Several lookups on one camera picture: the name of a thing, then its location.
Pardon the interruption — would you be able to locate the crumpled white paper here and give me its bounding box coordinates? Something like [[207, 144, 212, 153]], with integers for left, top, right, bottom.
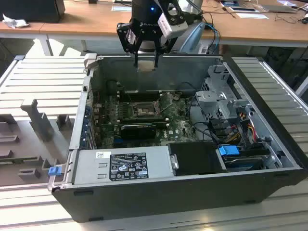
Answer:
[[2, 13, 30, 29]]

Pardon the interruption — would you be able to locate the metal socket cover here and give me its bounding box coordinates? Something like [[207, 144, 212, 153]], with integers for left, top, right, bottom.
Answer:
[[155, 92, 174, 115]]

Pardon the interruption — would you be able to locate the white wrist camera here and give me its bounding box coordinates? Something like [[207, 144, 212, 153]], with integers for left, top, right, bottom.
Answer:
[[157, 12, 188, 39]]

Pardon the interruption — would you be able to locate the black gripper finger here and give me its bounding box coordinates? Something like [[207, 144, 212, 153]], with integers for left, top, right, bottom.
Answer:
[[153, 35, 178, 69], [116, 23, 143, 73]]

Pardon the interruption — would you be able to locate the white paper sheet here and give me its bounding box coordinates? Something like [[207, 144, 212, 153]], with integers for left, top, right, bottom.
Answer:
[[236, 12, 270, 20], [111, 5, 133, 12]]

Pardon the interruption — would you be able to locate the black PC case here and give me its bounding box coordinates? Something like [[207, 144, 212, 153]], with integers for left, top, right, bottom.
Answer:
[[47, 54, 308, 223]]

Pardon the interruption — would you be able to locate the grey parts rack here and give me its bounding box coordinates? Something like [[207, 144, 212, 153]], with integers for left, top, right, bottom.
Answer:
[[0, 98, 77, 187]]

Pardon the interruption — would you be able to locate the black plastic shroud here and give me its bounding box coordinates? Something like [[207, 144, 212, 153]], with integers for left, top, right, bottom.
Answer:
[[167, 141, 228, 176]]

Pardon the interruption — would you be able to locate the silver power supply unit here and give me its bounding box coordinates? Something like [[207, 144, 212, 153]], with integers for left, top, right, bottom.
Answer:
[[72, 145, 174, 185]]

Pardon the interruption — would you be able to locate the black box device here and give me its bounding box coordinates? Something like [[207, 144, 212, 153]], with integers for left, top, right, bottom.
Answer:
[[0, 0, 65, 24]]

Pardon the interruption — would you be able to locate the pale blue teach pendant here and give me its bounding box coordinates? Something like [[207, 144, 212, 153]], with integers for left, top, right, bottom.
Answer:
[[179, 23, 205, 55]]

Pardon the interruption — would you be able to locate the coloured power wire bundle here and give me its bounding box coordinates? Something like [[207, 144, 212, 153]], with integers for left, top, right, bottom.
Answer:
[[226, 119, 256, 143]]

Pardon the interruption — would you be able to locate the silver CPU chip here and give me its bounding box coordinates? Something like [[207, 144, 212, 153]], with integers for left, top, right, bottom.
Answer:
[[138, 61, 156, 73]]

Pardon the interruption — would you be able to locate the flat dark-screen tablet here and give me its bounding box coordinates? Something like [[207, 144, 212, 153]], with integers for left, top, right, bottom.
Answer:
[[228, 6, 257, 13]]

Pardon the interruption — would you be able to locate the black graphics card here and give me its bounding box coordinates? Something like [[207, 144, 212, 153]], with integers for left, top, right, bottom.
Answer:
[[120, 124, 157, 140]]

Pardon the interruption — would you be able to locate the hard disk in blue carrier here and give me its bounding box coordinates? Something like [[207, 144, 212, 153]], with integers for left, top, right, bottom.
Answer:
[[218, 144, 265, 172]]

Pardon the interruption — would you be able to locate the silver metal drive cage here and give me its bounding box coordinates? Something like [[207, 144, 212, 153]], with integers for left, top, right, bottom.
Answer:
[[194, 64, 257, 126]]

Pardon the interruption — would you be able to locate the green motherboard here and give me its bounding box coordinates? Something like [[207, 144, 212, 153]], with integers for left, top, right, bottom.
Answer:
[[92, 91, 200, 149]]

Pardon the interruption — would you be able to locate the wooden office desk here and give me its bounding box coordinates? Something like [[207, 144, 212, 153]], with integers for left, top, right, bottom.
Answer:
[[0, 21, 49, 57], [39, 0, 308, 49]]

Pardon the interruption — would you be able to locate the grey laptop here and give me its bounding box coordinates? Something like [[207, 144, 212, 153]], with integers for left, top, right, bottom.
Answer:
[[261, 3, 297, 14]]

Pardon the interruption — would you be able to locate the CPU socket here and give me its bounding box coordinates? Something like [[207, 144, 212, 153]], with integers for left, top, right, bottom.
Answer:
[[131, 101, 161, 119]]

